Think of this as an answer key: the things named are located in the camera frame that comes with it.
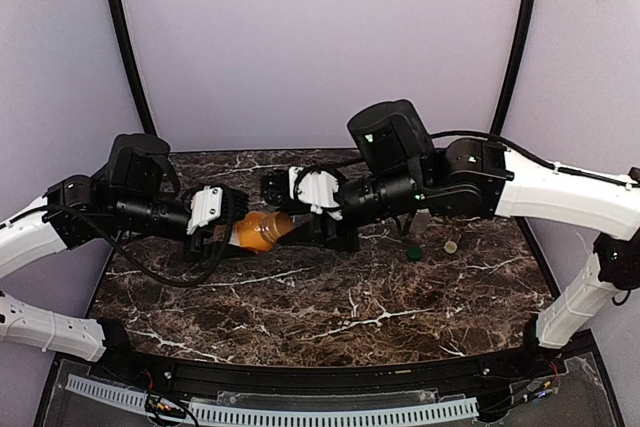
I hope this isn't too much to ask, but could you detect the black corner post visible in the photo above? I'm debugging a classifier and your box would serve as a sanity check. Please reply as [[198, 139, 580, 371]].
[[490, 0, 535, 135], [107, 0, 158, 136]]

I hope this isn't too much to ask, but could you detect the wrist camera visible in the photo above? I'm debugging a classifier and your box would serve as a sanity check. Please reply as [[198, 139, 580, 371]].
[[260, 166, 346, 221], [186, 185, 249, 235]]

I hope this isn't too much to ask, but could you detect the coffee bottle green cap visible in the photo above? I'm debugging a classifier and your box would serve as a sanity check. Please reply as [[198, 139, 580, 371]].
[[410, 209, 431, 236]]

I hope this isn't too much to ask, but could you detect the white slotted cable duct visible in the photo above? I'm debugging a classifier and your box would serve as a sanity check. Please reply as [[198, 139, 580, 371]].
[[65, 375, 479, 426]]

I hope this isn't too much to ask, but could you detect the pale green bottle cap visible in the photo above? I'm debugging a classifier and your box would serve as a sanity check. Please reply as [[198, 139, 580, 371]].
[[444, 241, 457, 254]]

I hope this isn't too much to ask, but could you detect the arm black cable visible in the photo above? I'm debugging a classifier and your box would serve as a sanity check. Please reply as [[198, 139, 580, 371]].
[[0, 196, 236, 289], [294, 130, 640, 238]]

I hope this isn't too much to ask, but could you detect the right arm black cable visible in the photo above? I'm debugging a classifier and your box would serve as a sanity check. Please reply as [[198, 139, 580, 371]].
[[294, 130, 640, 238]]

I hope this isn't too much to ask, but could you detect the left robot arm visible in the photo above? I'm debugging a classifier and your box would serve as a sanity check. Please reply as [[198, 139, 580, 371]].
[[1, 133, 249, 362]]

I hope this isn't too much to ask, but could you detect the black front frame rail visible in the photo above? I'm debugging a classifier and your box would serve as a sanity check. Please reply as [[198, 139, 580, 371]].
[[90, 349, 567, 398]]

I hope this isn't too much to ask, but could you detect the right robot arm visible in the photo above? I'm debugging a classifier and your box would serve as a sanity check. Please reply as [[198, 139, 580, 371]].
[[262, 99, 639, 351]]

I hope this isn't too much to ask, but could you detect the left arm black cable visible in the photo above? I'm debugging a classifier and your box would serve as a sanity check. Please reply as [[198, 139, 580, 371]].
[[0, 196, 236, 289]]

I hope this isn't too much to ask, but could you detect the right black corner post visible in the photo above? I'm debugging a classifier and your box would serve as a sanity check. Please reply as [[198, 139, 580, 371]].
[[490, 0, 535, 135]]

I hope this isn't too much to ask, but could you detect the left black corner post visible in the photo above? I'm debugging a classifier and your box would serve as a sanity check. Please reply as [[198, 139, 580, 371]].
[[107, 0, 158, 136]]

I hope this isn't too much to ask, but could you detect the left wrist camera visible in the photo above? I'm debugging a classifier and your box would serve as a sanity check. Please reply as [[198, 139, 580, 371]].
[[186, 185, 249, 235]]

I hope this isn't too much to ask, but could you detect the gold bottle cap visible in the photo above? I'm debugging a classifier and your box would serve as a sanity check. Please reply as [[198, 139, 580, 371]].
[[261, 212, 295, 244]]

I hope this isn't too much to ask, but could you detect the dark green bottle cap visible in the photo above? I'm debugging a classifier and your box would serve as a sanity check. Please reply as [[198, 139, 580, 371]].
[[406, 245, 424, 262]]

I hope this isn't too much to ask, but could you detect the orange juice bottle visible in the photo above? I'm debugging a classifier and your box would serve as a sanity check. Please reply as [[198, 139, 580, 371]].
[[229, 211, 278, 253]]

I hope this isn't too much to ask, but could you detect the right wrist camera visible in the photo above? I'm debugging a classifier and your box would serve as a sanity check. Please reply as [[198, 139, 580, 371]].
[[260, 166, 346, 221]]

